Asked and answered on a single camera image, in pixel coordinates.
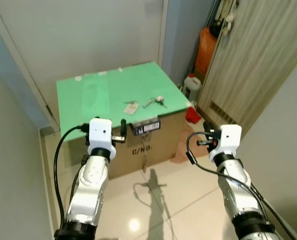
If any red cloth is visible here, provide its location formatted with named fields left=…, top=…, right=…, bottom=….
left=185, top=106, right=203, bottom=124

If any key with grey card tag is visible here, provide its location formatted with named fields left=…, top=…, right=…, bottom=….
left=123, top=100, right=140, bottom=115

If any black printed product box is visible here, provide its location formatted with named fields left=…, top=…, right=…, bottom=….
left=130, top=118, right=162, bottom=137

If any brown floor mat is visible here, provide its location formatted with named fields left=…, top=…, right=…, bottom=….
left=171, top=131, right=209, bottom=164

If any white plastic jug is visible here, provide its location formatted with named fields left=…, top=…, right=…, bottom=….
left=182, top=73, right=202, bottom=101

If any wood grain door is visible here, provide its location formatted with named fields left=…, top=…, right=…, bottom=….
left=196, top=0, right=297, bottom=146

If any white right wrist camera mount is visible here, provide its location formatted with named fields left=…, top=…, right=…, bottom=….
left=209, top=124, right=242, bottom=161

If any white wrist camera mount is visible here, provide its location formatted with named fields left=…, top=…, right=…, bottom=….
left=87, top=118, right=113, bottom=160
left=209, top=124, right=242, bottom=161

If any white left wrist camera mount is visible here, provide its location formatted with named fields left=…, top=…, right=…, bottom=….
left=87, top=118, right=113, bottom=160

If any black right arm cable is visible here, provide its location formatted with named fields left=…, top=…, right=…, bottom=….
left=186, top=131, right=297, bottom=240

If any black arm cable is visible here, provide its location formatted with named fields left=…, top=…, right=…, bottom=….
left=186, top=131, right=297, bottom=240
left=53, top=123, right=91, bottom=231

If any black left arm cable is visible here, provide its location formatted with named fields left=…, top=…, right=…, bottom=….
left=53, top=123, right=91, bottom=231

